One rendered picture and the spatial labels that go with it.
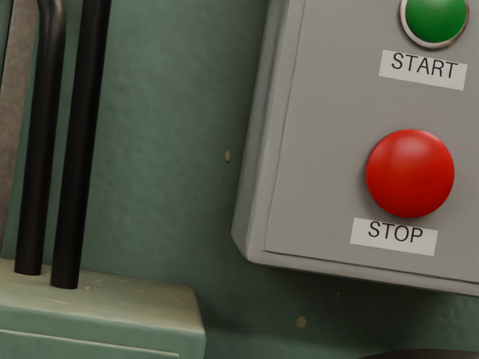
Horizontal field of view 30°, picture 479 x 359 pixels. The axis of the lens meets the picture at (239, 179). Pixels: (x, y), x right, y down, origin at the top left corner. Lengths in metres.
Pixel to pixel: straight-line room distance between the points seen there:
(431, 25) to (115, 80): 0.13
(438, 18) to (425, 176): 0.05
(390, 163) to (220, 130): 0.09
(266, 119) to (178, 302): 0.07
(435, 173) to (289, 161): 0.05
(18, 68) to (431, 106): 0.18
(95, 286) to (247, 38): 0.12
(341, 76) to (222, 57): 0.07
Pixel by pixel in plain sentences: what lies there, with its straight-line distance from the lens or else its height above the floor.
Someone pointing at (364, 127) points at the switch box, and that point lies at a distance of 0.31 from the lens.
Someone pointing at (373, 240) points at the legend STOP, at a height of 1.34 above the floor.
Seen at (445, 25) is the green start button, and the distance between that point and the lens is 0.31.
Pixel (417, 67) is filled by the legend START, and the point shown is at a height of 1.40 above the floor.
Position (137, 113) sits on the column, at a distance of 0.36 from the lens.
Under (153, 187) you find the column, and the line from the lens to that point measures 0.36.
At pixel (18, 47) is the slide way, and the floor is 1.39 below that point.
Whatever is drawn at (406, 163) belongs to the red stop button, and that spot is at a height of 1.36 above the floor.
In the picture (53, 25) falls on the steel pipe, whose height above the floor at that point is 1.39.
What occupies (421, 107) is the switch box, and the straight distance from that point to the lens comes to 0.31.
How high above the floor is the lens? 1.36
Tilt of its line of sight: 3 degrees down
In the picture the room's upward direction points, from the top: 9 degrees clockwise
